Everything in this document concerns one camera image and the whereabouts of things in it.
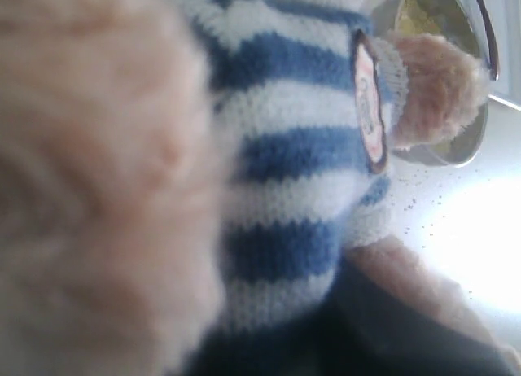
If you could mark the steel bowl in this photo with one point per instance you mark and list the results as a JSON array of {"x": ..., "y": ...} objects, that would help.
[{"x": 447, "y": 107}]

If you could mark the teddy bear striped sweater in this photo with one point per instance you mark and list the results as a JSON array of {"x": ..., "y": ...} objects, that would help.
[{"x": 175, "y": 168}]

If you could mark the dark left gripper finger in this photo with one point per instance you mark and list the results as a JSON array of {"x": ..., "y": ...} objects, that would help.
[{"x": 359, "y": 329}]

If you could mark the yellow millet grain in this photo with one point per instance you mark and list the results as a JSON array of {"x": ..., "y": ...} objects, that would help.
[{"x": 425, "y": 16}]

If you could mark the white plastic tray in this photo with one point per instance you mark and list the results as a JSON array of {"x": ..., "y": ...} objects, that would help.
[{"x": 505, "y": 17}]

